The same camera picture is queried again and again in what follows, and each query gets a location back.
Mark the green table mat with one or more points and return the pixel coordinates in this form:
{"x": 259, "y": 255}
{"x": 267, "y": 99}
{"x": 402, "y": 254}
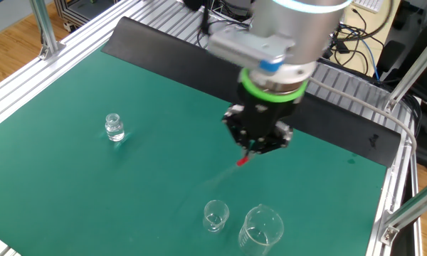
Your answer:
{"x": 92, "y": 195}

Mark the small clear glass bottle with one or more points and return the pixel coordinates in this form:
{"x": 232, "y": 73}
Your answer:
{"x": 114, "y": 129}

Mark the glass dropper with red bulb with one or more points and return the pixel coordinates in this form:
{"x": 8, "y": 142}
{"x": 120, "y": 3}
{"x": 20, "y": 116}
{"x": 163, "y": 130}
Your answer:
{"x": 242, "y": 161}

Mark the white keyboard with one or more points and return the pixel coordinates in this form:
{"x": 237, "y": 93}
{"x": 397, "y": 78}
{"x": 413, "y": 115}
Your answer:
{"x": 370, "y": 4}

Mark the black rubber mat strip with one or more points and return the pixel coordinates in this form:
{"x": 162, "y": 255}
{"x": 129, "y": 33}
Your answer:
{"x": 341, "y": 128}

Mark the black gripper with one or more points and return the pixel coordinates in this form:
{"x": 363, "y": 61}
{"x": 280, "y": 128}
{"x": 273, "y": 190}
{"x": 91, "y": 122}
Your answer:
{"x": 261, "y": 117}

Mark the black striped cart frame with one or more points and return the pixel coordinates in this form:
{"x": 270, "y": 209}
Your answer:
{"x": 67, "y": 14}

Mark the aluminium profile table frame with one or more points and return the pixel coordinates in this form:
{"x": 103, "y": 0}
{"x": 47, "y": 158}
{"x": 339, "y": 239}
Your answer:
{"x": 21, "y": 87}

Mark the small glass beaker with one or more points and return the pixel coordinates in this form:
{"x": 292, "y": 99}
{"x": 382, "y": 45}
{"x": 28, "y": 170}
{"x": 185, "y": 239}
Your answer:
{"x": 215, "y": 217}

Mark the aluminium frame post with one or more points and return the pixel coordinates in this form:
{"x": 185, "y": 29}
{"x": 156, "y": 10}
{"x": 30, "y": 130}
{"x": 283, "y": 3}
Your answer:
{"x": 412, "y": 71}
{"x": 412, "y": 209}
{"x": 44, "y": 25}

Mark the black power adapter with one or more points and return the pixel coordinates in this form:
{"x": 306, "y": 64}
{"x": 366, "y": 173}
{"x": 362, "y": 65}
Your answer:
{"x": 341, "y": 46}

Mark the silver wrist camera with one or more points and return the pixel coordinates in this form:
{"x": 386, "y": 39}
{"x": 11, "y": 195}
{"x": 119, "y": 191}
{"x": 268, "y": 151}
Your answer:
{"x": 242, "y": 46}

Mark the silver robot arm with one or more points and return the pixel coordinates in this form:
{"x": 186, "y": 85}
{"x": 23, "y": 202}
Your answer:
{"x": 299, "y": 32}

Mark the large glass beaker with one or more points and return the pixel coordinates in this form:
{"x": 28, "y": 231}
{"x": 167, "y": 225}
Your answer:
{"x": 259, "y": 231}

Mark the beige desk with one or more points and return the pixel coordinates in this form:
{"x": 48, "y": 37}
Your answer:
{"x": 384, "y": 25}

